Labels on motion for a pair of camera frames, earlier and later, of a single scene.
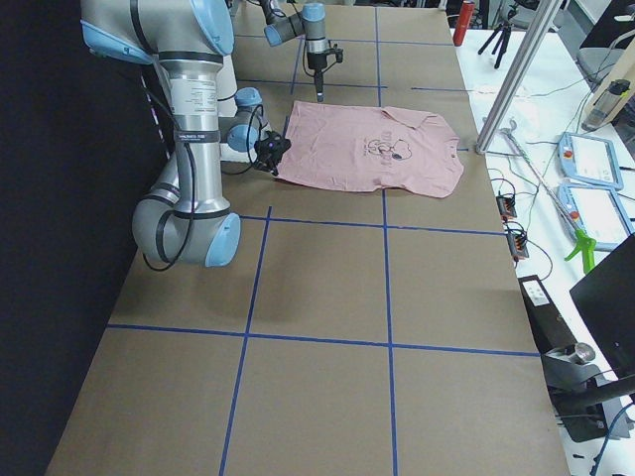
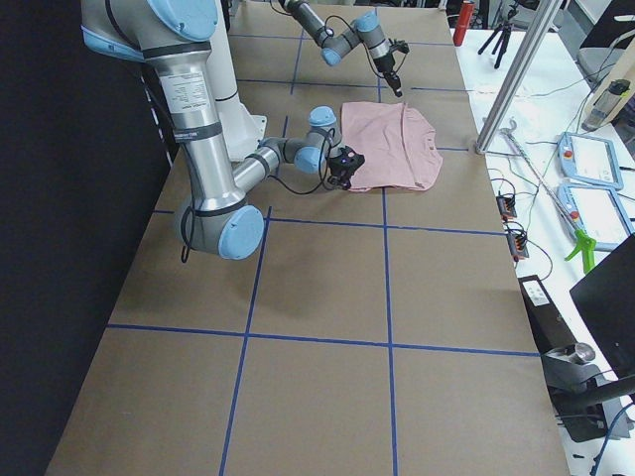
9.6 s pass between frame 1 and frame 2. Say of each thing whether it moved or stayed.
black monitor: stayed
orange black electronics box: stayed
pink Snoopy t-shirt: moved
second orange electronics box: stayed
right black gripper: moved
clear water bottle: stayed
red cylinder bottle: stayed
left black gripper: moved
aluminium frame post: stayed
